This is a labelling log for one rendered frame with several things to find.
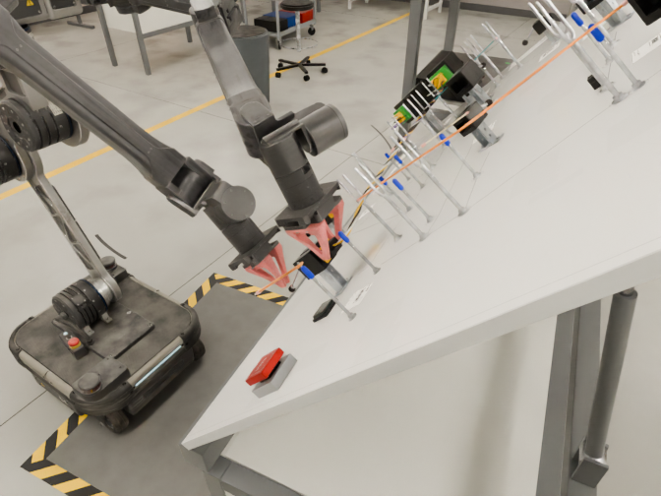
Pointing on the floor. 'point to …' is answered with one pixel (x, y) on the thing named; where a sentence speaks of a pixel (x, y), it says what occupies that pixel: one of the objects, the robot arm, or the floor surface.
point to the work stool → (297, 34)
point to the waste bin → (255, 54)
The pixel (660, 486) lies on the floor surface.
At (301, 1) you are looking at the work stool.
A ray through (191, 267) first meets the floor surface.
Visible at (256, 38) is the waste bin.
